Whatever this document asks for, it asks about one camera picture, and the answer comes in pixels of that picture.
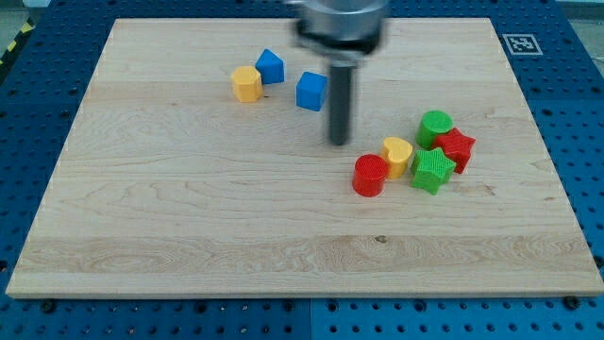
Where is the green cylinder block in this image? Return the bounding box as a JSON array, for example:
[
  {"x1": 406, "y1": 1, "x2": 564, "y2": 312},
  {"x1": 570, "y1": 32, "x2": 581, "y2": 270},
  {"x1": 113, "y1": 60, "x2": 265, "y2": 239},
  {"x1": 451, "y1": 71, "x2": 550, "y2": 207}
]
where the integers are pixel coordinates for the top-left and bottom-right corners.
[{"x1": 415, "y1": 110, "x2": 453, "y2": 148}]

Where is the blue triangle block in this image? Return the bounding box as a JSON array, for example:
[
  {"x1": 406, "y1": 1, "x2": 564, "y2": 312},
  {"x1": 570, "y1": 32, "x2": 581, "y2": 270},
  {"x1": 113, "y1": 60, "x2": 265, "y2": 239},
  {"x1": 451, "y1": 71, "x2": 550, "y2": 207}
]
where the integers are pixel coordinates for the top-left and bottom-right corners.
[{"x1": 255, "y1": 49, "x2": 285, "y2": 84}]

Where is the red star block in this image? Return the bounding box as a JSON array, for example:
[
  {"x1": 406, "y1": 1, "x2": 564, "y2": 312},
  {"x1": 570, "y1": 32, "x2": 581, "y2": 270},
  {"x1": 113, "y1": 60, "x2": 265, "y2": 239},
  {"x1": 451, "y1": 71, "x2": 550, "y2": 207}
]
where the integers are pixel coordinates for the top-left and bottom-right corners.
[{"x1": 431, "y1": 127, "x2": 476, "y2": 174}]

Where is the white fiducial marker tag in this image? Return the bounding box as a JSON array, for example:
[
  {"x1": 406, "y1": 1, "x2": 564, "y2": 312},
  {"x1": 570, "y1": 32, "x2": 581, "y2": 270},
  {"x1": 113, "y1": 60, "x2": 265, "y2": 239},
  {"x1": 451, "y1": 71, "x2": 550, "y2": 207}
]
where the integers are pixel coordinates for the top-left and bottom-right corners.
[{"x1": 502, "y1": 33, "x2": 543, "y2": 56}]

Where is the red cylinder block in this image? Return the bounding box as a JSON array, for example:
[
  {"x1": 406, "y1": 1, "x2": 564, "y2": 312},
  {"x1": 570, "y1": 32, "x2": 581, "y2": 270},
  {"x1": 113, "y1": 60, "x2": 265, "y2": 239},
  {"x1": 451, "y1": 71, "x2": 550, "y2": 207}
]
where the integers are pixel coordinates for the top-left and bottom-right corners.
[{"x1": 352, "y1": 154, "x2": 388, "y2": 197}]

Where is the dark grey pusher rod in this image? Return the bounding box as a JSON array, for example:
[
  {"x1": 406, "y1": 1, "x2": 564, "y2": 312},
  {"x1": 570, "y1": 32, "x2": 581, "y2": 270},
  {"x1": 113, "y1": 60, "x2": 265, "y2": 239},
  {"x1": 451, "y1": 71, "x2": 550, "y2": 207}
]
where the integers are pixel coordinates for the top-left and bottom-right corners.
[{"x1": 327, "y1": 62, "x2": 354, "y2": 145}]

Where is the yellow heart block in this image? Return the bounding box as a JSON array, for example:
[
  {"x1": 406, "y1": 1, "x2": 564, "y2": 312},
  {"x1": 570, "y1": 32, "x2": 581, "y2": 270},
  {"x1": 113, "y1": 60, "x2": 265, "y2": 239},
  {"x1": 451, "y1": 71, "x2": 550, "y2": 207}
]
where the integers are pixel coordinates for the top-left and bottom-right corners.
[{"x1": 380, "y1": 136, "x2": 413, "y2": 179}]

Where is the blue cube block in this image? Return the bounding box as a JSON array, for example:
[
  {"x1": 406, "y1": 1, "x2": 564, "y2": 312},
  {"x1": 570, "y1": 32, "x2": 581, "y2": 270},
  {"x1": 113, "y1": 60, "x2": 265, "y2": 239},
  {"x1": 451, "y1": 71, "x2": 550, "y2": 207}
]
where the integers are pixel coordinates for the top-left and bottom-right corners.
[{"x1": 295, "y1": 72, "x2": 327, "y2": 111}]

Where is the yellow hexagon block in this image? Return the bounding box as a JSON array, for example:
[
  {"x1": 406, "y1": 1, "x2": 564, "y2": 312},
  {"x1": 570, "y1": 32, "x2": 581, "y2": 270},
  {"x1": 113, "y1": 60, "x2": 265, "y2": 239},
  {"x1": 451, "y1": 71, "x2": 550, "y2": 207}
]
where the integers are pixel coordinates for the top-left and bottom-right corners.
[{"x1": 231, "y1": 66, "x2": 263, "y2": 103}]

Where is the green star block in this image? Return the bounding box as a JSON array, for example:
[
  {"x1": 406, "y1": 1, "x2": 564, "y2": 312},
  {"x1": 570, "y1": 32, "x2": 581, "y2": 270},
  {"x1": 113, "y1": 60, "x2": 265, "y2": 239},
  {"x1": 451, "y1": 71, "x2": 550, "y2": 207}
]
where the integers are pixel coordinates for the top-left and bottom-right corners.
[{"x1": 411, "y1": 147, "x2": 457, "y2": 195}]

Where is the light wooden board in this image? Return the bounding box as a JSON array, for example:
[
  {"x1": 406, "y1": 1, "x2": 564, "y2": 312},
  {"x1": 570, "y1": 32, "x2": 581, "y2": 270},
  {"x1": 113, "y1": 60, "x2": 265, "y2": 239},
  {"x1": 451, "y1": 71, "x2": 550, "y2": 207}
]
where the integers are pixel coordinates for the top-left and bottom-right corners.
[{"x1": 7, "y1": 18, "x2": 603, "y2": 299}]

